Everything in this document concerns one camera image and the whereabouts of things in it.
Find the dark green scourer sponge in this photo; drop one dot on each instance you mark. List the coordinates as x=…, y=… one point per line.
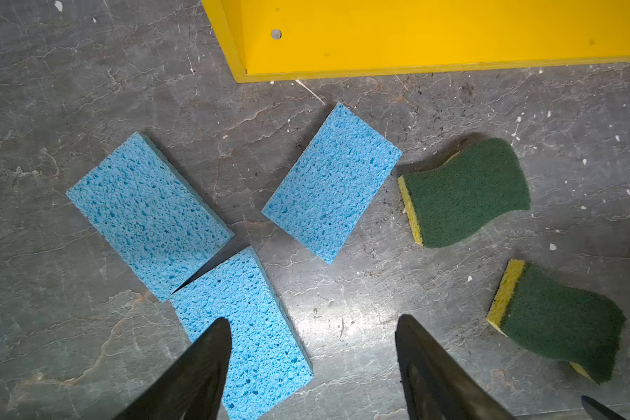
x=556, y=321
x=454, y=201

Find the blue sponge middle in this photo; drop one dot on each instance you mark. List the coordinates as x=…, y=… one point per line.
x=331, y=185

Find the blue sponge lower left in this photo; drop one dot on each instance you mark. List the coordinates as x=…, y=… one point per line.
x=268, y=362

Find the yellow shelf unit frame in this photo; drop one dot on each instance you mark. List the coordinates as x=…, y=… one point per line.
x=285, y=40

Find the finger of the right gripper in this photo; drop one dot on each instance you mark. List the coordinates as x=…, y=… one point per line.
x=598, y=411

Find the blue sponge far left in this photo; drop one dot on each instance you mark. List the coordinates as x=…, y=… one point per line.
x=150, y=215

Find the blue sponge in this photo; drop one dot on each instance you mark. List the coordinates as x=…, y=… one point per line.
x=331, y=185
x=268, y=362
x=150, y=215

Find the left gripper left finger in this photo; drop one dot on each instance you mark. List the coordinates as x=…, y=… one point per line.
x=192, y=387

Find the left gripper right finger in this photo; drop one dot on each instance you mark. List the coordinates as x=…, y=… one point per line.
x=435, y=386

